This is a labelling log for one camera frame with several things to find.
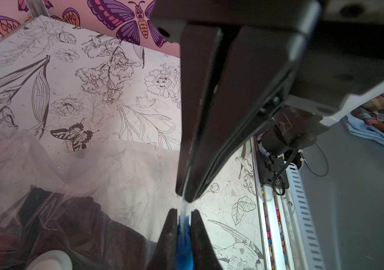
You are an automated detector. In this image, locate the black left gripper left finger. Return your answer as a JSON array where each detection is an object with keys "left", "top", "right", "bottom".
[{"left": 146, "top": 209, "right": 178, "bottom": 270}]

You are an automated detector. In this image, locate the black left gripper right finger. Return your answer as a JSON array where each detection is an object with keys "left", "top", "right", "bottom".
[{"left": 190, "top": 209, "right": 223, "bottom": 270}]

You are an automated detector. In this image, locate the clear plastic vacuum bag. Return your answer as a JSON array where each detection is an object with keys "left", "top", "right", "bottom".
[{"left": 0, "top": 129, "right": 181, "bottom": 270}]

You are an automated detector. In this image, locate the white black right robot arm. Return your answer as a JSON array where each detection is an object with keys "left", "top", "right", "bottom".
[{"left": 151, "top": 1, "right": 384, "bottom": 203}]

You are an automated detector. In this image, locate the blue bag zipper slider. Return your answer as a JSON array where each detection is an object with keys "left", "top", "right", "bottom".
[{"left": 175, "top": 216, "right": 194, "bottom": 270}]

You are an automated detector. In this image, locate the aluminium front rail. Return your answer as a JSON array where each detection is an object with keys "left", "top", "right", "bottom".
[{"left": 250, "top": 138, "right": 328, "bottom": 270}]

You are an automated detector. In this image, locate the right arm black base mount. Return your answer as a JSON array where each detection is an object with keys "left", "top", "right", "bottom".
[{"left": 254, "top": 107, "right": 329, "bottom": 196}]

